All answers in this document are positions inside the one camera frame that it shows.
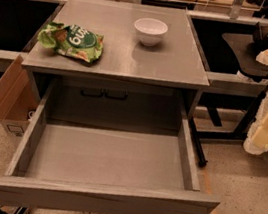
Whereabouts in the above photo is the green rice chip bag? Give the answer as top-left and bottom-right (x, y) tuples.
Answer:
(37, 22), (104, 64)

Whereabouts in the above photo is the grey drawer cabinet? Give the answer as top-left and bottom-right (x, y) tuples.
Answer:
(23, 0), (209, 136)

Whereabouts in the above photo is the open grey top drawer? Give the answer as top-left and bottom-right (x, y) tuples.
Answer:
(0, 80), (219, 214)

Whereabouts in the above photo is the black side table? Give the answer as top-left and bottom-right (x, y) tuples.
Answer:
(184, 26), (268, 178)

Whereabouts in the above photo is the white ceramic bowl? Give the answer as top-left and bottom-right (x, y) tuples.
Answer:
(134, 18), (169, 47)

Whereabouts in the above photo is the brown cardboard box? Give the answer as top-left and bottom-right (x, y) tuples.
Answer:
(0, 55), (39, 137)

